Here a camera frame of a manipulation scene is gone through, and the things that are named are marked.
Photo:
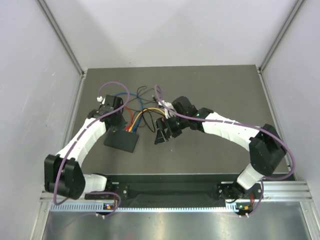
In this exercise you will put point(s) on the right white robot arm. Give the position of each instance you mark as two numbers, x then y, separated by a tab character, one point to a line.
263	144

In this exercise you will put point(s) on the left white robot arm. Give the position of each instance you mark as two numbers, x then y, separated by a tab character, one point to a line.
63	175

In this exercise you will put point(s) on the aluminium frame rail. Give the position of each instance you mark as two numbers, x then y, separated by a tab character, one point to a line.
275	191

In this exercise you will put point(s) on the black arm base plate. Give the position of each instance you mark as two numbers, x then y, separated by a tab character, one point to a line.
214	190

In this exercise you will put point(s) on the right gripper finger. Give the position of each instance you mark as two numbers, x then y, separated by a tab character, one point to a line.
161	136
161	124

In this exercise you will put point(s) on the black network switch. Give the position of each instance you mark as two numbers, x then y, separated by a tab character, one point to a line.
121	140

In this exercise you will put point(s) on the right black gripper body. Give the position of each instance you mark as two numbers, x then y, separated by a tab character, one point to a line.
176	124

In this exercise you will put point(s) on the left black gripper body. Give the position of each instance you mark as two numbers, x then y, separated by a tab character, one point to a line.
120	121

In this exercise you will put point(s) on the slotted grey cable duct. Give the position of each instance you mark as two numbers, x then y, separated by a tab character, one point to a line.
102	207

